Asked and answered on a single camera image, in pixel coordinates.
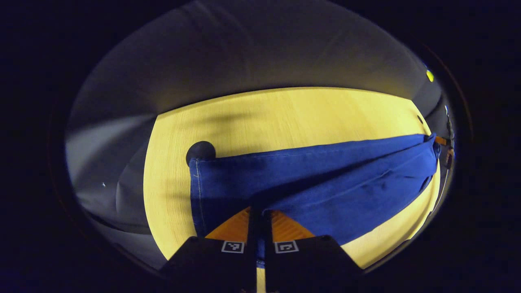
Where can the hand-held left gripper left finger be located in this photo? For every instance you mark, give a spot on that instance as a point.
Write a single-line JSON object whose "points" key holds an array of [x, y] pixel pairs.
{"points": [[203, 264]]}

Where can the blue denim jeans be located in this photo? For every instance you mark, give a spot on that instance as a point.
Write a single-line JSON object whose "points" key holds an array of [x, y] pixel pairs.
{"points": [[325, 179]]}

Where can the black round table grommet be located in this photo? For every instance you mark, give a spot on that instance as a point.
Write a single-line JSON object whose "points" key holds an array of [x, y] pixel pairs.
{"points": [[420, 119], [199, 150]]}

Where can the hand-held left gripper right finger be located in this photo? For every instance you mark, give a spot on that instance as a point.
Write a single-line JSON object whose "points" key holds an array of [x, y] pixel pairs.
{"points": [[309, 260]]}

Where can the black backdrop cloth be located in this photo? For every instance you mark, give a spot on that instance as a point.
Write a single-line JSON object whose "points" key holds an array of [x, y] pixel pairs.
{"points": [[285, 44]]}

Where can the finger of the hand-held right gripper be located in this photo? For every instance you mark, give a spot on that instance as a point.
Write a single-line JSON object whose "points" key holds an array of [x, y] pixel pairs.
{"points": [[441, 141]]}

